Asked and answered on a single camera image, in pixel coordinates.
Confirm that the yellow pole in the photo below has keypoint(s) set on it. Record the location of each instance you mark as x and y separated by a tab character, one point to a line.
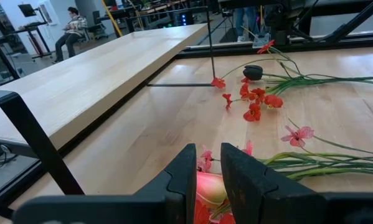
112	18

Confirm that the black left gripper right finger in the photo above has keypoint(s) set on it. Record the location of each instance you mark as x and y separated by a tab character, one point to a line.
251	186

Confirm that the black artificial tulip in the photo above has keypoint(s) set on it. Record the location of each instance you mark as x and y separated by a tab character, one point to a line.
252	72

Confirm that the black monitor stand cart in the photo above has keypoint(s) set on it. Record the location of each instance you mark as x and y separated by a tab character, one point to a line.
33	26

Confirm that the seated person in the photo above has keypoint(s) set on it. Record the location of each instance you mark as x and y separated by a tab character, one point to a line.
72	29

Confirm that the wooden shelf with black frame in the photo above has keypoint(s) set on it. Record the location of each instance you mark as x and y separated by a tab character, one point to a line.
111	71

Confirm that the standing person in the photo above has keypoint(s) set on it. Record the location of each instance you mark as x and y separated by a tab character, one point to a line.
243	21

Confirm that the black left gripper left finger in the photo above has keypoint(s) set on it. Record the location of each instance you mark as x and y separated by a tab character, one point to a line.
180	174

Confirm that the black metal table frame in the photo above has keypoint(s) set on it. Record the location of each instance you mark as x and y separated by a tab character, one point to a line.
223	51

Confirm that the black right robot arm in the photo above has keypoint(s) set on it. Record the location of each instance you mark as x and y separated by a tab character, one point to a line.
281	21

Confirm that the pink artificial flower spray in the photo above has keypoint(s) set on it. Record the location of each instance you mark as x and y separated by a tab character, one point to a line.
297	137

